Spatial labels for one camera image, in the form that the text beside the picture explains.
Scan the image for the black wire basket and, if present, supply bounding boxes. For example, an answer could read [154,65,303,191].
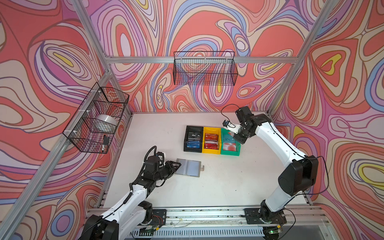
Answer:
[173,50,239,86]
[63,83,130,154]

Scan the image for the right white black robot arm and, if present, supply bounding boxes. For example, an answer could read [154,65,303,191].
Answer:
[229,107,319,221]

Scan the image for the yellow plastic bin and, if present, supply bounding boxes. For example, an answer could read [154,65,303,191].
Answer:
[202,127,222,155]

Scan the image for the left black wire basket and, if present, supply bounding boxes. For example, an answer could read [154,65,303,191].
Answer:
[63,83,130,154]

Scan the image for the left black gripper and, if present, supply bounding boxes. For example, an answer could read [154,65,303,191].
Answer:
[152,161,181,183]

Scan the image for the green plastic bin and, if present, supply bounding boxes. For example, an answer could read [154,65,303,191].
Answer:
[221,128,241,157]

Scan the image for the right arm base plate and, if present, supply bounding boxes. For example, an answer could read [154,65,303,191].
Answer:
[243,207,287,225]

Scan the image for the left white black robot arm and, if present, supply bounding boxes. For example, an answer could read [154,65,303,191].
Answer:
[78,153,182,240]

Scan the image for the pink white circle card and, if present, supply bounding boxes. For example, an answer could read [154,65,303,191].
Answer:
[222,143,237,152]

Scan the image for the black plastic bin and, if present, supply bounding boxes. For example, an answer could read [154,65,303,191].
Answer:
[183,126,204,153]

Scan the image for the aluminium front rail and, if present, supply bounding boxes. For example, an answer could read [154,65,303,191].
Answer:
[163,205,331,228]

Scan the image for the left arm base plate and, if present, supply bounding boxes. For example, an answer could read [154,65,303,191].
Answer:
[140,209,167,226]

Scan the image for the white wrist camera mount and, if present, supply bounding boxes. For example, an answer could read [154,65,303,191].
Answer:
[223,120,241,134]
[156,152,165,166]

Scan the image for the silver tape roll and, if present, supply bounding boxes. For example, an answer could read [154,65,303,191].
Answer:
[95,114,118,134]

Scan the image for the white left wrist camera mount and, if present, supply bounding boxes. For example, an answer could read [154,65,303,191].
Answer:
[156,152,165,166]

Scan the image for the back black wire basket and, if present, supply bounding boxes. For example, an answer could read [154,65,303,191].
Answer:
[173,50,239,86]

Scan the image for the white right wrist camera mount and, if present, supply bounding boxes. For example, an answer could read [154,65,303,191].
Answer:
[223,120,241,134]

